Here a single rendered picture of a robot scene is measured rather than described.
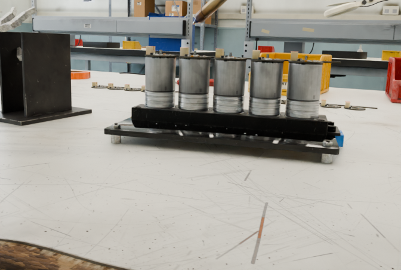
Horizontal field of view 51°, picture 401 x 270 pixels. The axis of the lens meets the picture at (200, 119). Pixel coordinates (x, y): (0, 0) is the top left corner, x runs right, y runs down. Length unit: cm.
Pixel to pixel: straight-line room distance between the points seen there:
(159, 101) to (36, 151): 10
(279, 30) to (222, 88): 236
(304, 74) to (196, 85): 8
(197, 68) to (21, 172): 15
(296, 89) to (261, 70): 3
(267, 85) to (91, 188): 15
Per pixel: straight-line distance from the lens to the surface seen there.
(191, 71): 32
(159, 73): 33
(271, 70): 31
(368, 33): 261
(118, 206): 19
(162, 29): 294
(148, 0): 512
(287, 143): 28
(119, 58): 318
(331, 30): 262
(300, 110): 31
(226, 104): 31
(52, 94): 41
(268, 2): 489
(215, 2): 29
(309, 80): 31
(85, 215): 19
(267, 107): 31
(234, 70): 31
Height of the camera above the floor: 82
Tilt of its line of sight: 11 degrees down
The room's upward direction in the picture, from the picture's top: 2 degrees clockwise
